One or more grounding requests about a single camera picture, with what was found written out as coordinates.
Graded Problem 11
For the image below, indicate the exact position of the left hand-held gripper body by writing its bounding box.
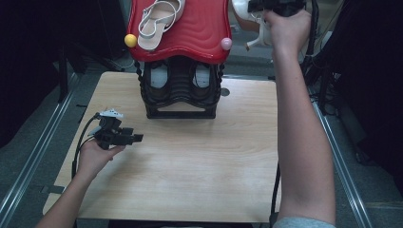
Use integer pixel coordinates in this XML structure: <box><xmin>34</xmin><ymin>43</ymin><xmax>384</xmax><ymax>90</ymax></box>
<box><xmin>91</xmin><ymin>108</ymin><xmax>134</xmax><ymax>150</ymax></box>

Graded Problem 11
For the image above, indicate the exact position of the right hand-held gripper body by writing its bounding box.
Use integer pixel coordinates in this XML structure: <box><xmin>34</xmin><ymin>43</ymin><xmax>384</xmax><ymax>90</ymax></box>
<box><xmin>253</xmin><ymin>0</ymin><xmax>308</xmax><ymax>17</ymax></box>

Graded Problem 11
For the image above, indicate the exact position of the white slingback heel shoe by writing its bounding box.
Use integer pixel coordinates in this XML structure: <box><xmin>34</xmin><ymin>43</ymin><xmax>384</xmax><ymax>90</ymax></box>
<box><xmin>231</xmin><ymin>0</ymin><xmax>275</xmax><ymax>51</ymax></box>
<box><xmin>137</xmin><ymin>0</ymin><xmax>186</xmax><ymax>51</ymax></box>

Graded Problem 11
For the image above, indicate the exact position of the black leather shoe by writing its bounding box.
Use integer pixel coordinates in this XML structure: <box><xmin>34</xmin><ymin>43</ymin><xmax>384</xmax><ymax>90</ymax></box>
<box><xmin>189</xmin><ymin>61</ymin><xmax>217</xmax><ymax>103</ymax></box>
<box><xmin>145</xmin><ymin>61</ymin><xmax>170</xmax><ymax>103</ymax></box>

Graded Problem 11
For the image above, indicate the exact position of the red and black shoe rack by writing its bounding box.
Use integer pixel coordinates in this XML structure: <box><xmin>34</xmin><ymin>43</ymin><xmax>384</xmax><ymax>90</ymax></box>
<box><xmin>125</xmin><ymin>0</ymin><xmax>233</xmax><ymax>121</ymax></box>

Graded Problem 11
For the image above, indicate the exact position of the person's right hand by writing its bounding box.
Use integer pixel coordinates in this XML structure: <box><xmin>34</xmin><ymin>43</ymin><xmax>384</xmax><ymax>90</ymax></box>
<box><xmin>263</xmin><ymin>9</ymin><xmax>313</xmax><ymax>60</ymax></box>

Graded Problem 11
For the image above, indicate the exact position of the person's left hand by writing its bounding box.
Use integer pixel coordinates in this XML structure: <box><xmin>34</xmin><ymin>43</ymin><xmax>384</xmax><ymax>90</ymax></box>
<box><xmin>76</xmin><ymin>139</ymin><xmax>126</xmax><ymax>181</ymax></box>

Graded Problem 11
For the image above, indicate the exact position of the grey tape strip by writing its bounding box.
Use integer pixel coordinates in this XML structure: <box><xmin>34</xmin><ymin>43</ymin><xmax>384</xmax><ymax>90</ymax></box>
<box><xmin>40</xmin><ymin>184</ymin><xmax>67</xmax><ymax>195</ymax></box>

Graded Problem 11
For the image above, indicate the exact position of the black tripod stand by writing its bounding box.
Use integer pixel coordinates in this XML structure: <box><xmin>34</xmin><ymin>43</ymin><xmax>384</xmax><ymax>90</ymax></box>
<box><xmin>300</xmin><ymin>50</ymin><xmax>336</xmax><ymax>115</ymax></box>

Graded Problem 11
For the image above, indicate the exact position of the yellow ball knob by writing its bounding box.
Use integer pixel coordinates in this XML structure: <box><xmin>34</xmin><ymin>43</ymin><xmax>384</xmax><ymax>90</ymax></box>
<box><xmin>124</xmin><ymin>33</ymin><xmax>138</xmax><ymax>48</ymax></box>

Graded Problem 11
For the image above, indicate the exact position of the black curtain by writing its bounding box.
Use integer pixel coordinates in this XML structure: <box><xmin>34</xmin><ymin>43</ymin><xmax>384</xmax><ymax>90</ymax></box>
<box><xmin>0</xmin><ymin>0</ymin><xmax>127</xmax><ymax>150</ymax></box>
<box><xmin>329</xmin><ymin>0</ymin><xmax>403</xmax><ymax>198</ymax></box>

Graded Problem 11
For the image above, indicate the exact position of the person's grey sleeve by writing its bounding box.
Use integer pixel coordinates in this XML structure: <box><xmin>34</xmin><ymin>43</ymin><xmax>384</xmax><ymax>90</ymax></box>
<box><xmin>272</xmin><ymin>217</ymin><xmax>336</xmax><ymax>228</ymax></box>

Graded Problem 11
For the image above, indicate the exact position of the metal floor rail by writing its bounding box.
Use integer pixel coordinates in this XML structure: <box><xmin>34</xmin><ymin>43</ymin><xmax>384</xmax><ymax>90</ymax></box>
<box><xmin>0</xmin><ymin>74</ymin><xmax>79</xmax><ymax>222</ymax></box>
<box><xmin>312</xmin><ymin>101</ymin><xmax>374</xmax><ymax>228</ymax></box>

